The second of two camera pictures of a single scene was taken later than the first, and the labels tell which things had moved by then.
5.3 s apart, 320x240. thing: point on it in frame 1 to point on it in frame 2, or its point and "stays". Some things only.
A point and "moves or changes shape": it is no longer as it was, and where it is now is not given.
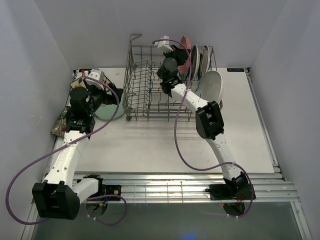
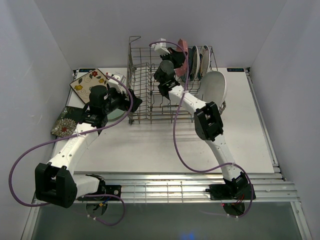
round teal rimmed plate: x=195 y=62 stays
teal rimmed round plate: x=204 y=60 stays
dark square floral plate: x=60 y=126 stays
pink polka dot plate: x=184 y=68 moves or changes shape
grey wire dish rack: x=145 y=99 stays
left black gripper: x=91 y=88 to x=125 y=103
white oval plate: x=210 y=87 moves or changes shape
